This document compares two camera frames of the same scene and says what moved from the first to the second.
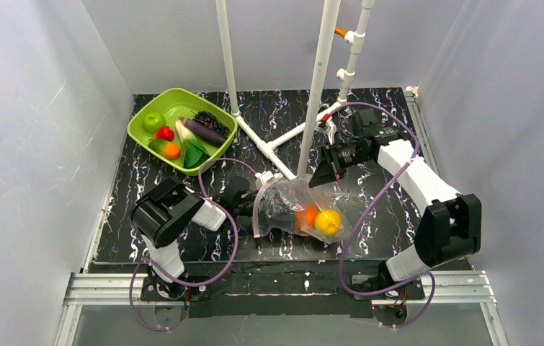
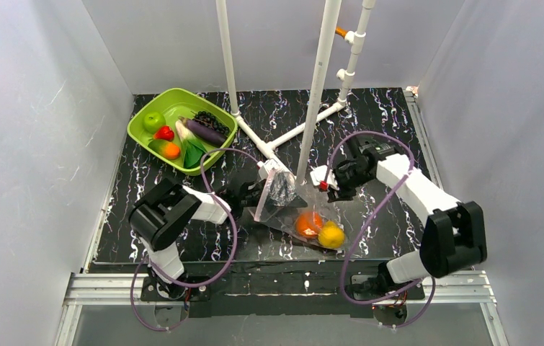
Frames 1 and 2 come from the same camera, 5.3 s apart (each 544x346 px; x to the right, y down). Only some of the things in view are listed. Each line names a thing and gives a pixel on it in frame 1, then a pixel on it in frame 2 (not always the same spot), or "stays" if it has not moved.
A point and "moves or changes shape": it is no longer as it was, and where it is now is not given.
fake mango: (164, 148) stays
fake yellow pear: (327, 222) -> (332, 236)
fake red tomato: (164, 132) stays
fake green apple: (152, 121) stays
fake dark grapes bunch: (209, 120) stays
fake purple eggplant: (204, 131) stays
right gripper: (331, 161) -> (341, 176)
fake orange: (305, 218) moves or changes shape
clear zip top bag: (291, 202) moves or changes shape
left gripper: (262, 210) -> (250, 192)
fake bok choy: (193, 151) stays
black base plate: (293, 289) stays
